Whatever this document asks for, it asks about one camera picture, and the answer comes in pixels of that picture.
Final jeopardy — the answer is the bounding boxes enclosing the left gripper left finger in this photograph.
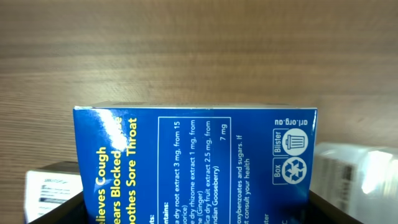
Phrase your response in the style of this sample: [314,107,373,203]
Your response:
[28,192,87,224]

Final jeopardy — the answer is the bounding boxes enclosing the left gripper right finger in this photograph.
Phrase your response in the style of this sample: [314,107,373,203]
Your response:
[306,191,363,224]

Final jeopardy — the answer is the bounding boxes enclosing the white medicine box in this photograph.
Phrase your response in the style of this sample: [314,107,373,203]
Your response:
[24,161,83,223]

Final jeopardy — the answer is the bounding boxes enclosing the clear plastic container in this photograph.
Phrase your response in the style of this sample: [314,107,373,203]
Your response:
[310,142,397,224]

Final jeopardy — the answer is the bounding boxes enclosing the blue medicine box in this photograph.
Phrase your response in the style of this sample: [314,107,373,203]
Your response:
[73,106,318,224]

